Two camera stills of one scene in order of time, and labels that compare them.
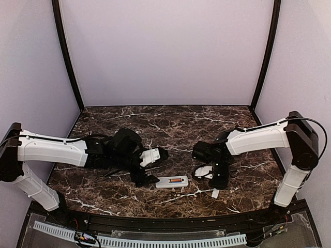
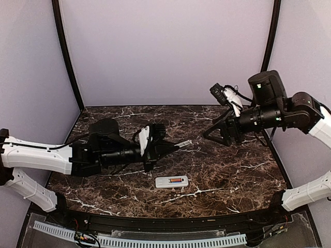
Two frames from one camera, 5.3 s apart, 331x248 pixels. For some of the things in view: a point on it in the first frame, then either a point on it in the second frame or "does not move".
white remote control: (171, 182) does not move
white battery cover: (215, 193) → (181, 144)
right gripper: (220, 184) → (230, 123)
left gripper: (141, 179) → (153, 152)
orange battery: (176, 179) does not move
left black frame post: (56, 4) does not move
